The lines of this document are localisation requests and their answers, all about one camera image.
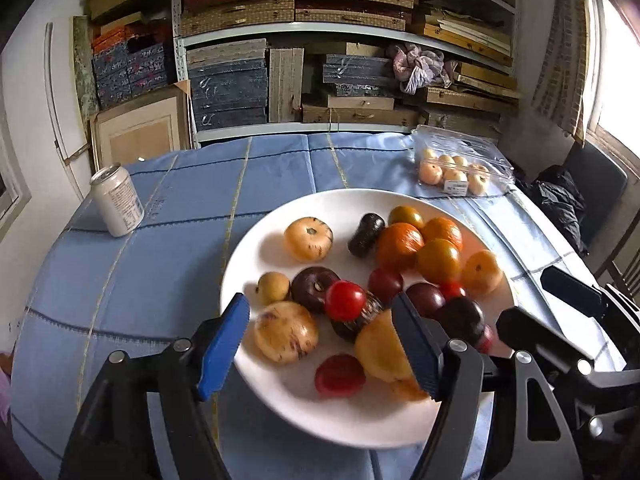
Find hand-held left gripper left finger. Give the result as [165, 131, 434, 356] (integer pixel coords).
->
[59, 292, 251, 480]

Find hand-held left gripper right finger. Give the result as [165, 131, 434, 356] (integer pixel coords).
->
[391, 292, 583, 480]

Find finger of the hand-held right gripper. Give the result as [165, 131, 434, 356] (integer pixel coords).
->
[496, 306, 601, 386]
[541, 266, 640, 331]

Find small yellow loquat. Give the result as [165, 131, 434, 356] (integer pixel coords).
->
[256, 271, 291, 306]

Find yellow-orange mandarin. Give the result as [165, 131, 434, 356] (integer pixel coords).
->
[416, 238, 463, 285]
[388, 205, 426, 231]

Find deep orange mandarin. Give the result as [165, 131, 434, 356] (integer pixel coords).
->
[421, 216, 464, 253]
[376, 222, 425, 272]

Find white ceramic bowl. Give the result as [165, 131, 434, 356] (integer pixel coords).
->
[220, 188, 516, 448]

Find brown wooden chair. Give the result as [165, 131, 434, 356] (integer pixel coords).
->
[595, 230, 640, 306]

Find black jacket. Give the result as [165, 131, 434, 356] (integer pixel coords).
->
[515, 162, 588, 256]

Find blue checked tablecloth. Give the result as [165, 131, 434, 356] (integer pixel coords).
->
[10, 132, 631, 480]

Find dark grey chair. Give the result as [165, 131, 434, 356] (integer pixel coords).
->
[565, 140, 628, 261]

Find pack of pale peaches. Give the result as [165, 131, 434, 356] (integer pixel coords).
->
[418, 147, 490, 196]

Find clear plastic clamshell box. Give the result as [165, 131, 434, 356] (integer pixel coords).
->
[411, 124, 516, 197]

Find white beverage can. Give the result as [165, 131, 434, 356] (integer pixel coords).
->
[89, 162, 146, 238]

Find cardboard box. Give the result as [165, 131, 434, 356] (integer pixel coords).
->
[90, 80, 193, 171]

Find flat tan woven box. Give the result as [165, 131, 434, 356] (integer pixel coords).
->
[301, 104, 421, 128]
[327, 92, 396, 111]

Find curtained bright window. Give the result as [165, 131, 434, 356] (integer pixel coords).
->
[587, 0, 640, 186]

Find patterned beige curtain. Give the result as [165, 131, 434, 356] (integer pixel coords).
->
[530, 0, 601, 143]

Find white framed window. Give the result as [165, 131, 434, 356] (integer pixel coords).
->
[0, 110, 32, 246]

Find stack of blue grey boxes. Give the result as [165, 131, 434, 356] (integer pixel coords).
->
[186, 37, 271, 131]

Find upright grey woven box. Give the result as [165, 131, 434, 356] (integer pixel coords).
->
[268, 47, 306, 123]

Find stack of yellow wooden boxes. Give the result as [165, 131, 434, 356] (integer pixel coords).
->
[415, 0, 521, 126]

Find pink plastic bag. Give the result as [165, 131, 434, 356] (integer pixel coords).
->
[391, 42, 458, 95]

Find stack of dark flat boxes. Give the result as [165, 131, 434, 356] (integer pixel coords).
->
[320, 52, 401, 98]

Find white metal shelf rack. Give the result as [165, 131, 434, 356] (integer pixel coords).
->
[170, 0, 521, 148]

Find stack of blue flecked boxes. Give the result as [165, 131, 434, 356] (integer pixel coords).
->
[91, 35, 176, 111]

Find mottled green board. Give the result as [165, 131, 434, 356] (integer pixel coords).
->
[72, 16, 101, 121]

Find orange patterned box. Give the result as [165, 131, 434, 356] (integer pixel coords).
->
[90, 22, 173, 53]

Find stack of tan woven boxes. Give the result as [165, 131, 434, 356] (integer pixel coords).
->
[179, 0, 416, 36]

